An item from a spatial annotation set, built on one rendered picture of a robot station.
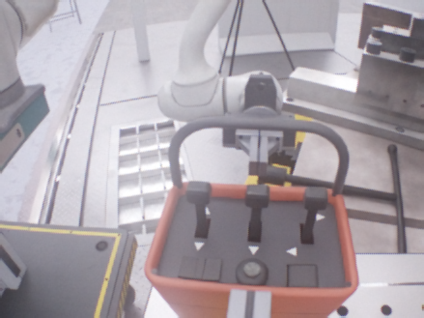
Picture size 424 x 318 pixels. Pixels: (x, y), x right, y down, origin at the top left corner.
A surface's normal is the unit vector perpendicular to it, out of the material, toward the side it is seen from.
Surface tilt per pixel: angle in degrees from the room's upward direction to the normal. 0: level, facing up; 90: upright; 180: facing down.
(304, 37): 37
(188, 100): 84
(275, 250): 0
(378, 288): 0
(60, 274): 0
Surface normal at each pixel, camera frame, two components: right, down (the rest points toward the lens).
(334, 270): -0.04, -0.79
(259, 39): 0.09, -0.28
